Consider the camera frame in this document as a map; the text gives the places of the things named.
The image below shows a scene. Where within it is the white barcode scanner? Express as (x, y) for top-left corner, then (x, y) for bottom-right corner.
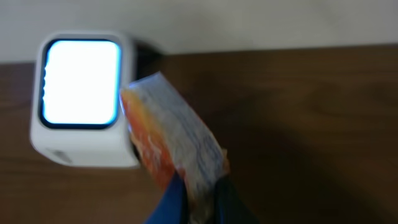
(30, 30), (161, 168)

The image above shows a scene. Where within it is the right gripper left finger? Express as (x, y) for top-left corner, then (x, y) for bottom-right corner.
(145, 172), (188, 224)

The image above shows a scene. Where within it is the small orange snack pack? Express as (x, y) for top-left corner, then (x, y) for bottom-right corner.
(120, 73), (228, 223)

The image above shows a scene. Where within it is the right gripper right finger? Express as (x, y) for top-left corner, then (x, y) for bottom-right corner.
(214, 175), (259, 224)

